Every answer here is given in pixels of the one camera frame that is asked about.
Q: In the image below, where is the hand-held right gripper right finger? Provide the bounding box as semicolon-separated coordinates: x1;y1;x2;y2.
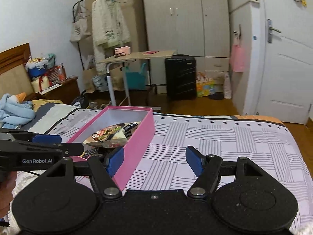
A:
186;146;264;197

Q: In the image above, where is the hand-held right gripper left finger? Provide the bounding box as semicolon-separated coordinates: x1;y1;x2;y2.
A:
46;148;124;199

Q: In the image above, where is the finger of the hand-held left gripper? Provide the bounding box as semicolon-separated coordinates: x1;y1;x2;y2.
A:
0;128;61;144
0;139;85;156

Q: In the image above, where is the beige and black snack bag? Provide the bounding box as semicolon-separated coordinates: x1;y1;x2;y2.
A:
83;125;129;149

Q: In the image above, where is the pink cardboard box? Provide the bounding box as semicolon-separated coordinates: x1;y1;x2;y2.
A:
66;106;155;191

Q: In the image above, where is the person's left hand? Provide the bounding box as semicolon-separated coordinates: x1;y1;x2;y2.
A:
0;173;17;217

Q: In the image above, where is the white fluffy cloth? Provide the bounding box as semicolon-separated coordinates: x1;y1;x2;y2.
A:
11;169;47;192

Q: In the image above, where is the grey and cream quilt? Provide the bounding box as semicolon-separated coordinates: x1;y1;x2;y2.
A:
24;102;82;136

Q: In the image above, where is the yellow pillow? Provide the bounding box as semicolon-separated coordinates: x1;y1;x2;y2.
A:
32;99;64;112

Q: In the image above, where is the light blue blanket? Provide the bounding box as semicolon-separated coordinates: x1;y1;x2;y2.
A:
0;93;36;128

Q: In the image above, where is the white goose plush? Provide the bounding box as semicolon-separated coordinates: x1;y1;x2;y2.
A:
13;92;27;103

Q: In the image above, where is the pair of shoes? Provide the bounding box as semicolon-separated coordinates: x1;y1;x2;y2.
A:
87;101;111;110

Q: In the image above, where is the wooden nightstand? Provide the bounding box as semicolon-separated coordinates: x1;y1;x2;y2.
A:
37;77;80;105

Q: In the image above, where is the cream bag red ribbon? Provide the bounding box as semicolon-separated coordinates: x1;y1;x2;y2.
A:
31;76;51;94

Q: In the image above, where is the red patterned bag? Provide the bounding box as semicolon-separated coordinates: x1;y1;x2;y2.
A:
48;64;67;85

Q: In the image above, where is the brown paper bag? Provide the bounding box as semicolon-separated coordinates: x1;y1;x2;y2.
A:
83;67;98;94

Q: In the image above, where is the blue flower basket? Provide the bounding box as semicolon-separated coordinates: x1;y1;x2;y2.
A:
25;57;50;80

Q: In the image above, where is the white plastic bag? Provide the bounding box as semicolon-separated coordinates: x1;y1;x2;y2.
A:
92;75;108;91

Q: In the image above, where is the colourful cardboard box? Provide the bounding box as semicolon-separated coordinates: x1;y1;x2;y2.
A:
196;72;217;98

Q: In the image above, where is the orange mattress cover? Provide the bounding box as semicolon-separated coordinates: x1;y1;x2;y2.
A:
234;114;286;126

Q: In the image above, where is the wooden headboard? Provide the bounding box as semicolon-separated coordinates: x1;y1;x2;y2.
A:
0;43;33;99

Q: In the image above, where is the black suitcase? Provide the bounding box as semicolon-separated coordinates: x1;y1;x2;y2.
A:
164;55;197;101

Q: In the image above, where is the teal bag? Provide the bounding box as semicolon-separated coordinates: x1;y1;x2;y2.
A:
124;63;147;91

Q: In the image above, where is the pink tissue pouch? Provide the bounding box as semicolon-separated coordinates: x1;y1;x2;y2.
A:
114;46;131;56

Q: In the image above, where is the pink hanging bag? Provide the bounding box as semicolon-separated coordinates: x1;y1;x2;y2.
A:
229;38;246;73

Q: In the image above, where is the white tote bag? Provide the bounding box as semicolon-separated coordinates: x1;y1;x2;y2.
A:
70;4;91;42

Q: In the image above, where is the white knit cardigan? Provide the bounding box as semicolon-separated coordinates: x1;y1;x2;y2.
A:
91;0;131;75

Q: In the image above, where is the white wardrobe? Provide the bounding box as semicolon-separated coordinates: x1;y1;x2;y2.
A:
142;0;232;94

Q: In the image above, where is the white door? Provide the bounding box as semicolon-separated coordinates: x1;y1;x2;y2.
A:
254;0;313;126

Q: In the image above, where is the large brown cardboard sheet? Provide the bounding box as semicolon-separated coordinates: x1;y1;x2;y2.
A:
84;0;145;91

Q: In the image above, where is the black clothes rack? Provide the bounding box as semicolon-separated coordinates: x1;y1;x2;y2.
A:
72;0;150;94

